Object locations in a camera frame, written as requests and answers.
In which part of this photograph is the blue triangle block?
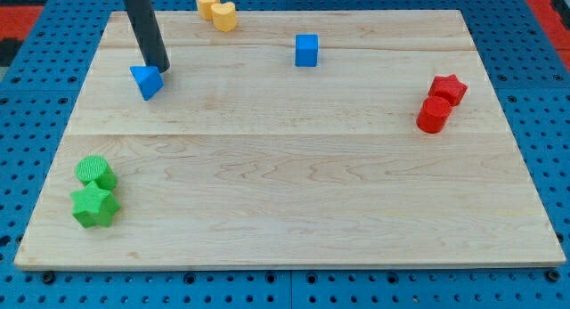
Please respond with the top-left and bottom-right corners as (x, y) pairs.
(129, 66), (164, 101)

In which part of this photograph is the light wooden board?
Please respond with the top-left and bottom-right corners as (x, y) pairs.
(14, 10), (566, 272)

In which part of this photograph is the blue cube block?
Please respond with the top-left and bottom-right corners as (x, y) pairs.
(295, 34), (319, 67)

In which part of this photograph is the yellow heart block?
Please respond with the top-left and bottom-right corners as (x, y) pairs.
(211, 2), (238, 32)

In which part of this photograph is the red cylinder block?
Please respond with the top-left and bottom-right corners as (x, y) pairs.
(416, 96), (452, 134)

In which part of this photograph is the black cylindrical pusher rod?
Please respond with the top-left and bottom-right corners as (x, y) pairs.
(122, 0), (170, 73)

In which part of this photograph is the yellow hexagon block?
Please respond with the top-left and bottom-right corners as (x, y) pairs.
(195, 0), (220, 20)

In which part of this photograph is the red star block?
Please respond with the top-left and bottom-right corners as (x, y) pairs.
(427, 74), (468, 107)

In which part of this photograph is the green cylinder block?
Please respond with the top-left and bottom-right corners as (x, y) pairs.
(75, 155), (118, 191)

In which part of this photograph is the green star block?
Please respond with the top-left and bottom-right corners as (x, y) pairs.
(70, 182), (121, 228)

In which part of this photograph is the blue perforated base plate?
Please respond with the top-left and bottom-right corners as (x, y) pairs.
(1, 0), (569, 308)

